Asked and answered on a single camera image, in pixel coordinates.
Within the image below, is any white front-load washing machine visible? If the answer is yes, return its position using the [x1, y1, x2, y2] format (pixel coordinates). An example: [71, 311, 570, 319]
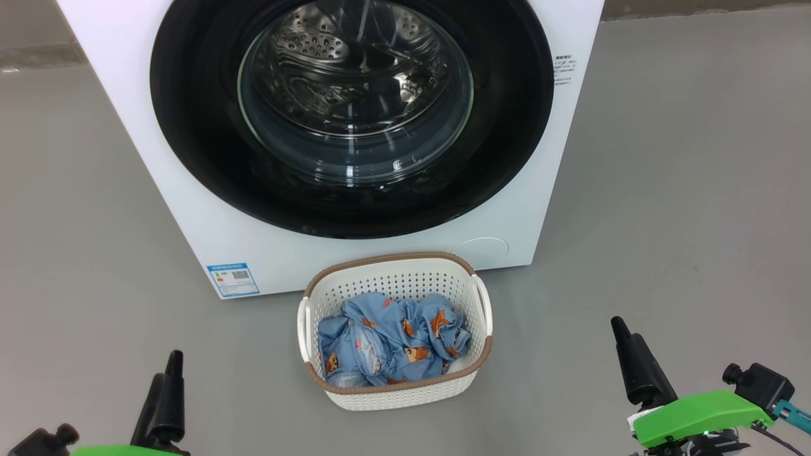
[56, 0, 606, 300]

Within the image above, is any round white filter cover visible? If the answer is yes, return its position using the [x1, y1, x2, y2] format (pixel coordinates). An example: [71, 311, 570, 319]
[455, 237, 509, 270]

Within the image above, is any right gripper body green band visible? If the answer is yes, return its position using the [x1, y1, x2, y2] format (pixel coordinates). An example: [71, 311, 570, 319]
[627, 389, 775, 456]

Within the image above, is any blue energy label sticker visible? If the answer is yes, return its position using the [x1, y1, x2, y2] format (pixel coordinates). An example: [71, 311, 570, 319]
[207, 263, 260, 298]

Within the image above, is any teal right cable connector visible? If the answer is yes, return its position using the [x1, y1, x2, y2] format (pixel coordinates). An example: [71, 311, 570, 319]
[772, 399, 811, 436]

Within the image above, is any round black glass washer door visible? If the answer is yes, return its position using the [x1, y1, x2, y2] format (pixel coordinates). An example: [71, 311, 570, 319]
[150, 0, 555, 240]

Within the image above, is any blue bear print garment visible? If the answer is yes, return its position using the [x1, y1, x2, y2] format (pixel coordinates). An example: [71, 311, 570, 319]
[342, 291, 473, 382]
[318, 313, 388, 388]

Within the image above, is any washing machine drum with laundry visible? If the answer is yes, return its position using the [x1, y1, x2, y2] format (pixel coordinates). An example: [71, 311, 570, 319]
[239, 0, 475, 184]

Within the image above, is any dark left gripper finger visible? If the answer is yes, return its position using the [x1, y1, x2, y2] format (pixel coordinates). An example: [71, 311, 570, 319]
[130, 374, 167, 454]
[158, 350, 191, 456]

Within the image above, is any cream laundry basket brown rim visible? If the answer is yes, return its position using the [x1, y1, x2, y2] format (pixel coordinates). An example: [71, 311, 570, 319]
[297, 251, 494, 411]

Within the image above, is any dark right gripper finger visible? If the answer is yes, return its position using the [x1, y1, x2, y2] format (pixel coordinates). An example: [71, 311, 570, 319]
[632, 332, 679, 407]
[610, 316, 651, 407]

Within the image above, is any black right camera cable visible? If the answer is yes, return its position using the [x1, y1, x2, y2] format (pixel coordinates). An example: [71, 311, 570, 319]
[751, 423, 805, 456]

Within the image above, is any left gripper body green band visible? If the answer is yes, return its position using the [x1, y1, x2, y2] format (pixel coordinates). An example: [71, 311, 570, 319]
[70, 445, 184, 456]

